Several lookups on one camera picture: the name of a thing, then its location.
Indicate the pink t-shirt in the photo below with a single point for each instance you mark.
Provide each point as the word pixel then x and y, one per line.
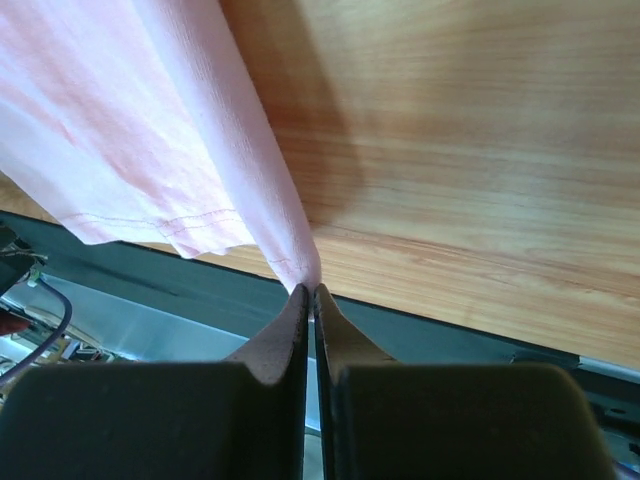
pixel 137 121

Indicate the aluminium frame rail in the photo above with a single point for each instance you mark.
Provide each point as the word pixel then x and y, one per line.
pixel 105 327

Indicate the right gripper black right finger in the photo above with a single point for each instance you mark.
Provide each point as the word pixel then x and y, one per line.
pixel 383 419

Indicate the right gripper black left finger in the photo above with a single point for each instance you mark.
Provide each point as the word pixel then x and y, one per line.
pixel 242 417

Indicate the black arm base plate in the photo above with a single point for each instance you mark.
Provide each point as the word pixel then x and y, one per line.
pixel 615 402

